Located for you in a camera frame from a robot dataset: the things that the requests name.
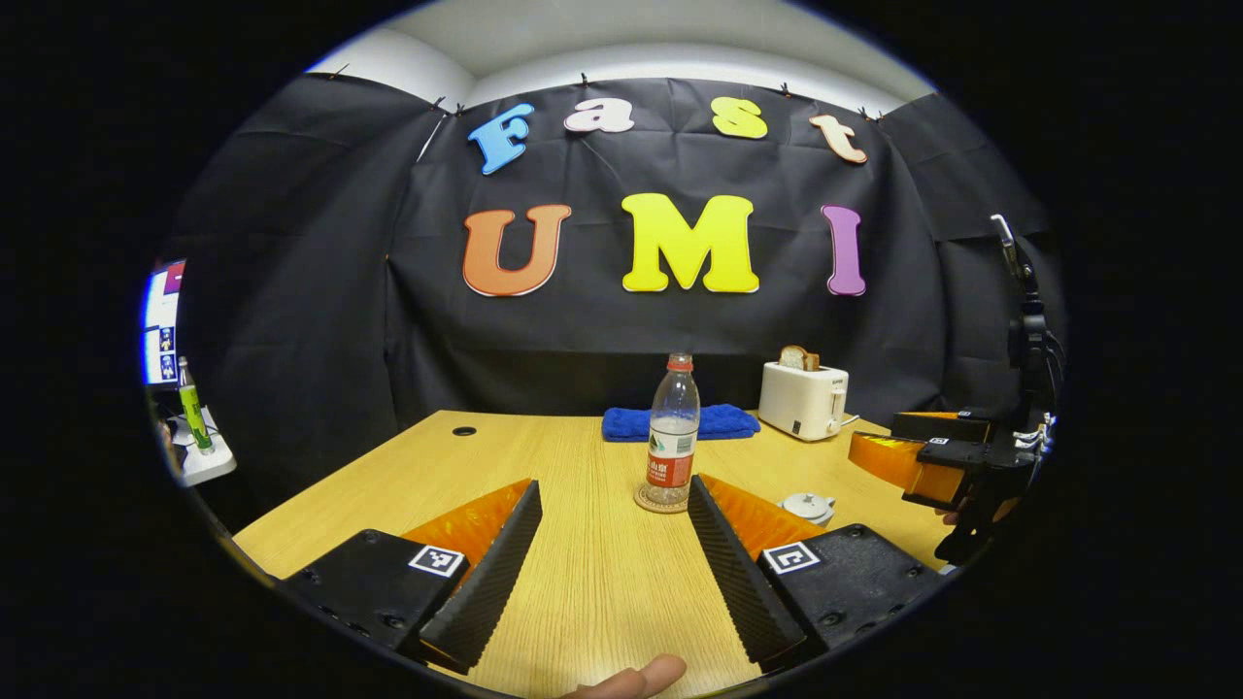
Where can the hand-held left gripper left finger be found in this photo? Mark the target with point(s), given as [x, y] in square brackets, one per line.
[486, 582]

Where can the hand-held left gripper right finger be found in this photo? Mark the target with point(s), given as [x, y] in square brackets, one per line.
[738, 582]

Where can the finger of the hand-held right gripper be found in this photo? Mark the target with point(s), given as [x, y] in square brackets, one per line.
[893, 461]
[937, 425]

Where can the white teacup lid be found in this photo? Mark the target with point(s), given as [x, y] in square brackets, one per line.
[808, 500]

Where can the white ceramic teacup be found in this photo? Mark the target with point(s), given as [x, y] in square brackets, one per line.
[808, 515]

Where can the round cork coaster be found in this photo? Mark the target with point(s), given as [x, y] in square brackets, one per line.
[653, 505]

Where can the clear plastic water bottle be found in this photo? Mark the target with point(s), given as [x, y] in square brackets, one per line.
[673, 427]

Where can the green bottle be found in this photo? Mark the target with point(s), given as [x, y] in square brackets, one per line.
[194, 413]

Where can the white toaster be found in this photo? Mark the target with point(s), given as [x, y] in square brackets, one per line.
[801, 403]

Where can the pale bread slice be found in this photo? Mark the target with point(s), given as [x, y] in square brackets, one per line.
[793, 357]

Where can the blue folded towel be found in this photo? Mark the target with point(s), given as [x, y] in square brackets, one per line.
[621, 424]

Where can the black backdrop cloth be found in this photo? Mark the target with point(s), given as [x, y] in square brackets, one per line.
[631, 320]

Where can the white power strip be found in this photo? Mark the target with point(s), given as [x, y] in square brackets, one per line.
[204, 461]

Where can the computer monitor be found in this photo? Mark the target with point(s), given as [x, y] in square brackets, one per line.
[161, 320]

